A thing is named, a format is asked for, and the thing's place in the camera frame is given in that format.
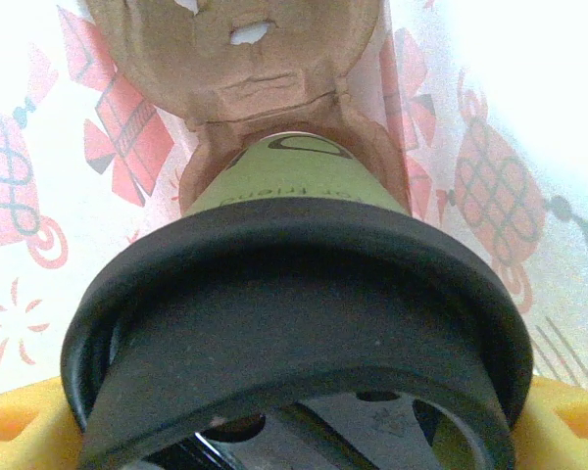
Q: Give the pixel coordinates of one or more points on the white red-printed paper bag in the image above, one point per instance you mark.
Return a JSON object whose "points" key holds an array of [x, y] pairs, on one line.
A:
{"points": [[54, 147]]}

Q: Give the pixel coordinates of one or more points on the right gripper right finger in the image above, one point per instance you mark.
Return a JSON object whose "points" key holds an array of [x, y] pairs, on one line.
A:
{"points": [[568, 431]]}

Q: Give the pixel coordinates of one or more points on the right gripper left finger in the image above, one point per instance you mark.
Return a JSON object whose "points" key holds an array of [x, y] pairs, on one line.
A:
{"points": [[24, 431]]}

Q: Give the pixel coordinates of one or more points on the brown pulp cup carrier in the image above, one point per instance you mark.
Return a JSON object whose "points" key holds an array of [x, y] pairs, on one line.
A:
{"points": [[225, 49]]}

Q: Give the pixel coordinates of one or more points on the green paper coffee cup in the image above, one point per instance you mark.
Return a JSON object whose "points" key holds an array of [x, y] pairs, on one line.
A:
{"points": [[294, 181]]}

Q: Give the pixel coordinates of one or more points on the black plastic cup lid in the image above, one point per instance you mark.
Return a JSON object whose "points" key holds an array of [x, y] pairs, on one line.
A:
{"points": [[294, 303]]}

